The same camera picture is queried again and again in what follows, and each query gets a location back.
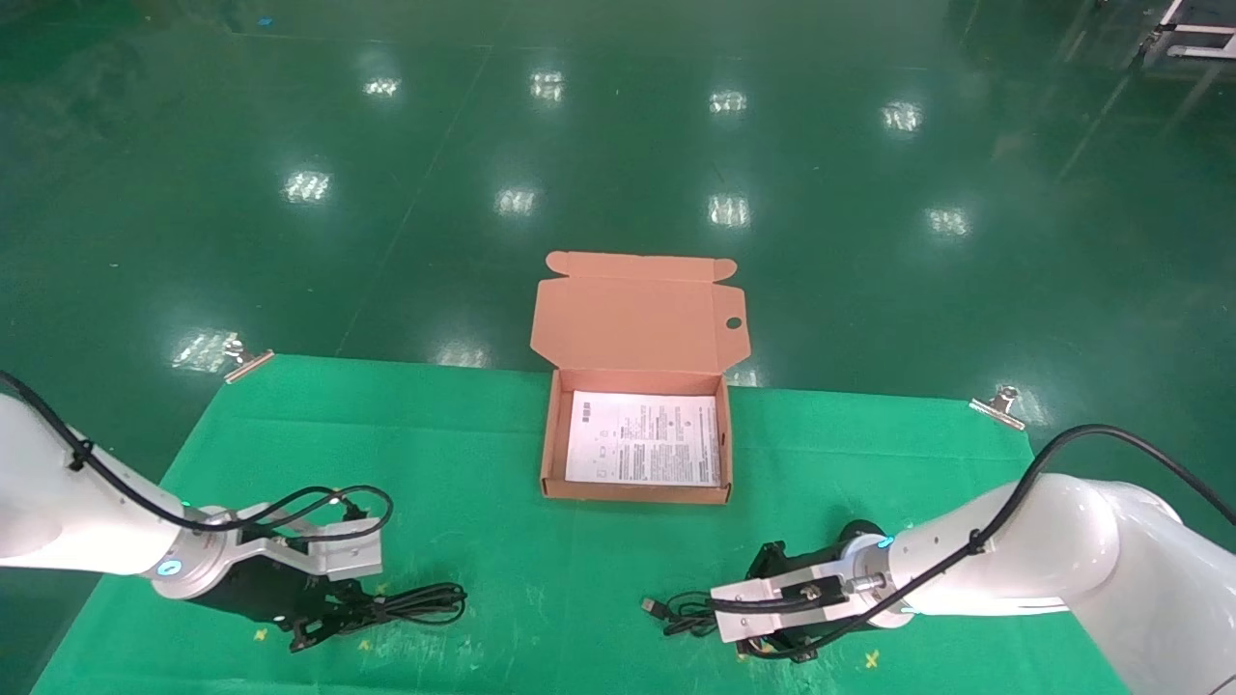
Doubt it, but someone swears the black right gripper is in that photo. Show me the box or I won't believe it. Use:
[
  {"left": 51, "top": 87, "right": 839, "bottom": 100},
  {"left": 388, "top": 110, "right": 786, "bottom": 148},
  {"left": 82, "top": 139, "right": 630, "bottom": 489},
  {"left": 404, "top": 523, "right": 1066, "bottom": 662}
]
[{"left": 738, "top": 539, "right": 870, "bottom": 664}]

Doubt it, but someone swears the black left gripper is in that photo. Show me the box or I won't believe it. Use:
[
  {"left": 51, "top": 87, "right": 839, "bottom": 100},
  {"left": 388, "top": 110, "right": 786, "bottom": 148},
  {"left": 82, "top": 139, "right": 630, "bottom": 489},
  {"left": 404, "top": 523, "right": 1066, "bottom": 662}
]
[{"left": 191, "top": 556, "right": 389, "bottom": 655}]

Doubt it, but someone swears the black data cable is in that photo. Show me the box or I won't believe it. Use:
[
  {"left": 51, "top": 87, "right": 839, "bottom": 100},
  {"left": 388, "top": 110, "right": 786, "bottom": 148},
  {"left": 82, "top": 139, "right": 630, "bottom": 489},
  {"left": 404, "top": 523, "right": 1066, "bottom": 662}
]
[{"left": 355, "top": 581, "right": 469, "bottom": 627}]

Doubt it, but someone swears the black wired computer mouse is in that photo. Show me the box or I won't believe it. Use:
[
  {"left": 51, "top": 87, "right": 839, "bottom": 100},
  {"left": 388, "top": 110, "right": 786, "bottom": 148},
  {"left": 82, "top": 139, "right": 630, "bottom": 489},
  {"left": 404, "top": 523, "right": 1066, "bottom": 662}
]
[{"left": 641, "top": 519, "right": 889, "bottom": 640}]

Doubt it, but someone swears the orange cardboard box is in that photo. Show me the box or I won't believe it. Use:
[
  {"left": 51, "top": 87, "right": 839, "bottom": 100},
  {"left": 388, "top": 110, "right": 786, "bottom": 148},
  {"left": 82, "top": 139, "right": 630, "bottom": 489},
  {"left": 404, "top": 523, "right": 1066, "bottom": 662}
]
[{"left": 529, "top": 251, "right": 751, "bottom": 507}]

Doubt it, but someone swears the green table mat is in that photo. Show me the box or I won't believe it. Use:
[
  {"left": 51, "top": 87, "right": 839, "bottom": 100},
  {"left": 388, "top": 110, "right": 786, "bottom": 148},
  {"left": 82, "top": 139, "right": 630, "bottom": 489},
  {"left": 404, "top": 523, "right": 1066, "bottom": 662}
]
[{"left": 29, "top": 352, "right": 1138, "bottom": 695}]

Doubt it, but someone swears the white printed instruction sheet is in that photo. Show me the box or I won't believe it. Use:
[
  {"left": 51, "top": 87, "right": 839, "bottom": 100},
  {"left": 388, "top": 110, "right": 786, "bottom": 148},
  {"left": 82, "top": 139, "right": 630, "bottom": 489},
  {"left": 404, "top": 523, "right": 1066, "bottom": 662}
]
[{"left": 564, "top": 390, "right": 723, "bottom": 487}]

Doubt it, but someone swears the metal binder clip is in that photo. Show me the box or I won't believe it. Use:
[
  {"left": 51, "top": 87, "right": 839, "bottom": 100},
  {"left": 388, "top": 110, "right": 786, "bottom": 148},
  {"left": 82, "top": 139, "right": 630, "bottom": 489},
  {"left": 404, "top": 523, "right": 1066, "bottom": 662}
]
[
  {"left": 223, "top": 338, "right": 276, "bottom": 385},
  {"left": 969, "top": 385, "right": 1027, "bottom": 431}
]

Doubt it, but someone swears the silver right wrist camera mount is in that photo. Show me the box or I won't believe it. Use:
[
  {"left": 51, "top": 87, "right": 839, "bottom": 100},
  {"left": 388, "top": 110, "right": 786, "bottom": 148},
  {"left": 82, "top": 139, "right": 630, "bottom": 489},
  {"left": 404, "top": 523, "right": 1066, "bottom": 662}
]
[{"left": 711, "top": 563, "right": 889, "bottom": 645}]

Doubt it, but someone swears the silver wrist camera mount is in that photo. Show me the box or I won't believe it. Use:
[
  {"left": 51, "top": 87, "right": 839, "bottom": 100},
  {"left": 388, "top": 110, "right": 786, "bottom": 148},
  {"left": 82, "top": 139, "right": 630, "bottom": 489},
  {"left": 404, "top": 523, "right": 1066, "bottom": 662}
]
[
  {"left": 206, "top": 500, "right": 385, "bottom": 582},
  {"left": 711, "top": 563, "right": 889, "bottom": 645}
]

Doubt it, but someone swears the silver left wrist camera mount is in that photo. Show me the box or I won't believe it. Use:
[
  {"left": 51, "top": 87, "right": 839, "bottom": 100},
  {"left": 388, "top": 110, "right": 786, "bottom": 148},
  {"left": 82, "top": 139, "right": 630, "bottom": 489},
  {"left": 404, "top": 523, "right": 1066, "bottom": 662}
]
[{"left": 206, "top": 500, "right": 385, "bottom": 582}]

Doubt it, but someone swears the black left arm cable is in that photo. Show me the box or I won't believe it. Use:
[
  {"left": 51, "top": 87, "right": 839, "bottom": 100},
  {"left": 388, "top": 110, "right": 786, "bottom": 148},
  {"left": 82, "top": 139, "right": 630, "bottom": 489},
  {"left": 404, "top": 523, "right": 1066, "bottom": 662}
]
[{"left": 0, "top": 371, "right": 395, "bottom": 542}]

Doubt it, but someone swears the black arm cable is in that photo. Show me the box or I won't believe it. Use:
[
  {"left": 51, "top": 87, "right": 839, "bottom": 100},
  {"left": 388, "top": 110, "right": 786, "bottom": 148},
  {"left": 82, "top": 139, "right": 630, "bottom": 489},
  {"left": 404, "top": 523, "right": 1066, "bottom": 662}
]
[
  {"left": 0, "top": 371, "right": 395, "bottom": 542},
  {"left": 708, "top": 424, "right": 1236, "bottom": 663}
]

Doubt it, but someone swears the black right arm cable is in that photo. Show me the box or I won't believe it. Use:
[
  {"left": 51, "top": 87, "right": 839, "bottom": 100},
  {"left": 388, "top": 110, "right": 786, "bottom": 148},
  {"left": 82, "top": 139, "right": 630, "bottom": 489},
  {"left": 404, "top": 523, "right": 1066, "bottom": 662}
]
[{"left": 708, "top": 424, "right": 1236, "bottom": 663}]

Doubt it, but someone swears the white metal frame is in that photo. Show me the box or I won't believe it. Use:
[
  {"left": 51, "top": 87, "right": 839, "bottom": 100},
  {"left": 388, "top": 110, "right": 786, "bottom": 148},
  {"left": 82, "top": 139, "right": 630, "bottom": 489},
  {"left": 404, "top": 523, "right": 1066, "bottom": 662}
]
[{"left": 1135, "top": 0, "right": 1236, "bottom": 65}]

